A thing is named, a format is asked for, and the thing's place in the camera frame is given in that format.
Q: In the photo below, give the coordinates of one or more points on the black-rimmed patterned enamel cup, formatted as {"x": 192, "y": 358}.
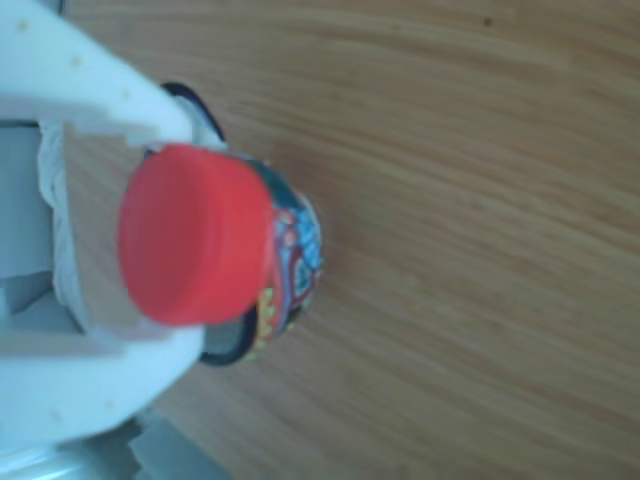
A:
{"x": 300, "y": 250}

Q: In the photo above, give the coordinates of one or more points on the red bottle cap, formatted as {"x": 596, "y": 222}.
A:
{"x": 195, "y": 235}

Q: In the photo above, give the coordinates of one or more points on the white knitted blanket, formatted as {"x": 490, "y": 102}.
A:
{"x": 57, "y": 240}

